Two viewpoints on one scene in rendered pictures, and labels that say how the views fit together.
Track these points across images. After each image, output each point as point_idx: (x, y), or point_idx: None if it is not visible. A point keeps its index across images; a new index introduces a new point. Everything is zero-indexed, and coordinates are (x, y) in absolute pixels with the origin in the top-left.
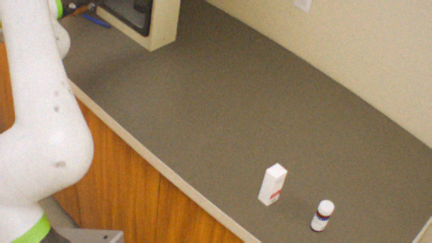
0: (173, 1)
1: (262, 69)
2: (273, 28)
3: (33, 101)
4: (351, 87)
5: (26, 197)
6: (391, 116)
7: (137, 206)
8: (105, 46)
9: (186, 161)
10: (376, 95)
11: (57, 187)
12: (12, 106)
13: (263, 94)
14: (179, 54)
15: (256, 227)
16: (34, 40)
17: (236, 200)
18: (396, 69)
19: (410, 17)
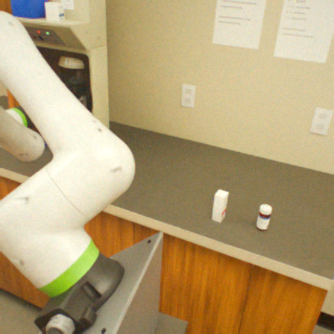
0: (104, 115)
1: (174, 151)
2: (169, 127)
3: (75, 128)
4: (233, 149)
5: (83, 213)
6: (268, 158)
7: None
8: None
9: (153, 209)
10: (253, 147)
11: (112, 196)
12: None
13: (181, 164)
14: None
15: (221, 236)
16: (56, 88)
17: (198, 224)
18: (266, 124)
19: (272, 81)
